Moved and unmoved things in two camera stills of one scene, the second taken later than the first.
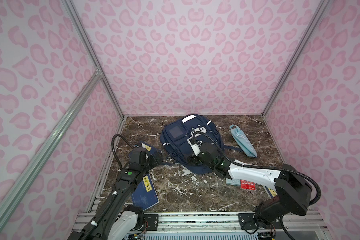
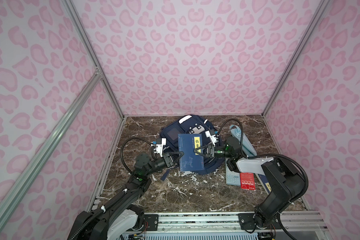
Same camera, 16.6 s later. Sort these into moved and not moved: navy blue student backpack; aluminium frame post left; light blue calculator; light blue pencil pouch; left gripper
Moved: left gripper
Not moved: light blue pencil pouch; light blue calculator; aluminium frame post left; navy blue student backpack
